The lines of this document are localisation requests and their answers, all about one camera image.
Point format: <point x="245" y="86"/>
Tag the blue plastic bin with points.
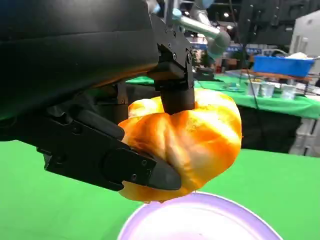
<point x="280" y="66"/>

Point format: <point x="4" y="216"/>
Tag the green cloth on workshop table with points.
<point x="275" y="102"/>

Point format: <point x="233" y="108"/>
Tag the white item in bin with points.
<point x="298" y="56"/>

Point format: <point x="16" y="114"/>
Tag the black drape cloth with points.
<point x="270" y="132"/>

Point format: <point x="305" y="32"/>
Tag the lilac plate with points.
<point x="200" y="220"/>

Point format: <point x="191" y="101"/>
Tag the white stacked crates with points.
<point x="308" y="137"/>

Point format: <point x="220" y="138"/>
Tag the orange and white bread roll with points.
<point x="200" y="140"/>

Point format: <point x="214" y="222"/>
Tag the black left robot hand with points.
<point x="62" y="62"/>

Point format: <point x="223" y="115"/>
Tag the white plastic cup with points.
<point x="288" y="92"/>
<point x="253" y="88"/>
<point x="267" y="90"/>

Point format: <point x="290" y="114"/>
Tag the white cabinet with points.
<point x="306" y="32"/>

